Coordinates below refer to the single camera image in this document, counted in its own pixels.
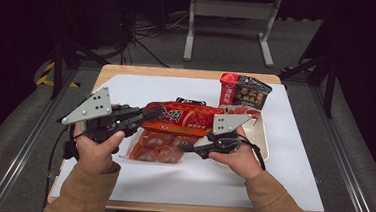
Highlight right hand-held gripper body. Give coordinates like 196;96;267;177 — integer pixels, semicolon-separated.
193;111;254;163

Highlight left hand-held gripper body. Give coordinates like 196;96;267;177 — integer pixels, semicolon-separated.
60;82;145;147

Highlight orange-red packet with clear tray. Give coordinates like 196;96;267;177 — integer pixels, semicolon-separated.
118;97;226;168

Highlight large red and black packet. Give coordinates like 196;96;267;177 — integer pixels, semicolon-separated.
217;71;274;121

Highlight white plastic box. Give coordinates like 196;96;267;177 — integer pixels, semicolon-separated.
213;102;273;163

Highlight person's right hand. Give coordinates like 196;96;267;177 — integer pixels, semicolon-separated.
206;125;269;182

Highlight person's left hand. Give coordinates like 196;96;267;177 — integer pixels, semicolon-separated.
70;121;127;177

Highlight white table mat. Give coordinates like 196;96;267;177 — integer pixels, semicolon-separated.
49;68;334;212

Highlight black tripod stand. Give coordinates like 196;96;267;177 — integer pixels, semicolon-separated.
47;0;114;104

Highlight yellow and black hazard tape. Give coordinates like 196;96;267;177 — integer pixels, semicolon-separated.
35;59;82;89

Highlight black metal stand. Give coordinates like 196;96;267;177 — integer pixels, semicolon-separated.
277;51;341;119

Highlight grey metal stand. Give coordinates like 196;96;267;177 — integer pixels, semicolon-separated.
182;0;283;69

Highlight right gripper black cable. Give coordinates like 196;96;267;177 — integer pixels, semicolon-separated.
238;138;269;172

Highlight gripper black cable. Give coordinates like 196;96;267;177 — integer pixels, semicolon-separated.
41;122;82;212
238;138;269;172

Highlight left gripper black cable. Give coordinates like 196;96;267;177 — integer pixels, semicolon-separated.
41;122;82;212

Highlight black floor cables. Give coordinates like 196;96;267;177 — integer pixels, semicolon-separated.
108;0;191;70

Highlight aluminium rail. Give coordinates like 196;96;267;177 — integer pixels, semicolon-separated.
0;62;79;212
302;86;376;212

